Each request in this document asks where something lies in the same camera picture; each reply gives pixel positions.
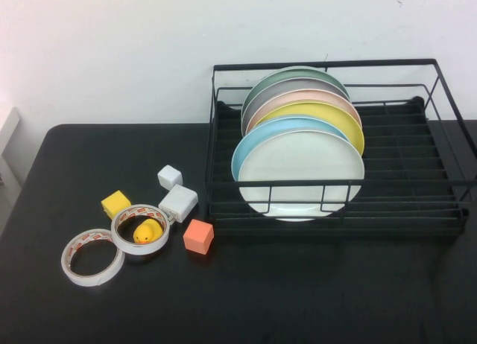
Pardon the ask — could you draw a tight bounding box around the pale green round plate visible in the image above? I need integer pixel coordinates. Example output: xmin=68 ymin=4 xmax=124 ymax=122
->
xmin=240 ymin=65 xmax=352 ymax=118

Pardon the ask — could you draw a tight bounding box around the blue round plate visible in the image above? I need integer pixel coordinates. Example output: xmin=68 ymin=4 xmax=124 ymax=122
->
xmin=231 ymin=115 xmax=352 ymax=182

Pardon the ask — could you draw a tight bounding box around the white round plate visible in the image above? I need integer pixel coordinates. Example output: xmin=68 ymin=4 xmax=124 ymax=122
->
xmin=237 ymin=127 xmax=366 ymax=223

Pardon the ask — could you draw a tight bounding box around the grey round plate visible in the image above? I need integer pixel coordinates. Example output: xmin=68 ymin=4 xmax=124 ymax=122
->
xmin=240 ymin=78 xmax=353 ymax=136

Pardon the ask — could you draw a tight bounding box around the pink round plate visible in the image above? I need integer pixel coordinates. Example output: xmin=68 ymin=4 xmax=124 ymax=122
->
xmin=247 ymin=89 xmax=363 ymax=135

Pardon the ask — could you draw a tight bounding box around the yellow round plate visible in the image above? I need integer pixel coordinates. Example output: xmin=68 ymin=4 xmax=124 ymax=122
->
xmin=254 ymin=101 xmax=366 ymax=156

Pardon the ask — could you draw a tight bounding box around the white rectangular block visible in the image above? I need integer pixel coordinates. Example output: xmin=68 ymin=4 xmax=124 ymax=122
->
xmin=157 ymin=183 xmax=199 ymax=224

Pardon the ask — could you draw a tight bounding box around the small white cube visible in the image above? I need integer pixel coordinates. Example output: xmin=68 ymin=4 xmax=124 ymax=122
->
xmin=157 ymin=164 xmax=184 ymax=191

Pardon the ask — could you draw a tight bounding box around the orange foam cube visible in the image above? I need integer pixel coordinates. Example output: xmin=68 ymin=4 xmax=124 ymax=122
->
xmin=182 ymin=218 xmax=215 ymax=255

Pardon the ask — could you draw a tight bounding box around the yellow rubber duck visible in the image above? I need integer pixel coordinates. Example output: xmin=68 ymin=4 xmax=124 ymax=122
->
xmin=133 ymin=217 xmax=165 ymax=246

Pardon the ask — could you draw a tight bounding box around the yellow foam cube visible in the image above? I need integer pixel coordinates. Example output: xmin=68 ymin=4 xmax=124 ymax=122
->
xmin=101 ymin=189 xmax=132 ymax=221

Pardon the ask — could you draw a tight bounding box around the white tape roll red print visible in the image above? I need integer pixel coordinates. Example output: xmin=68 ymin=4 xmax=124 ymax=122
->
xmin=60 ymin=228 xmax=127 ymax=288
xmin=110 ymin=203 xmax=171 ymax=257

